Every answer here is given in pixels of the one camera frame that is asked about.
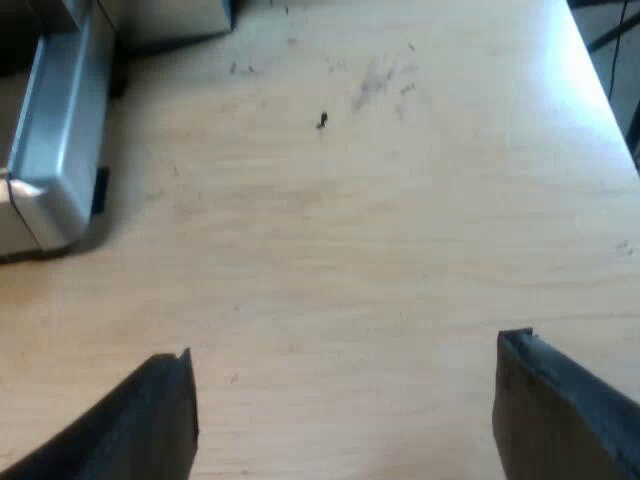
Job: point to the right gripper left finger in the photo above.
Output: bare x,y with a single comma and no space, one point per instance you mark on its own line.
125,425

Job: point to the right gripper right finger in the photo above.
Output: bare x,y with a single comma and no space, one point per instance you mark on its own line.
565,410

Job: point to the steel espresso machine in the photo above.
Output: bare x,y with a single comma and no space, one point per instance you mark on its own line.
55,140

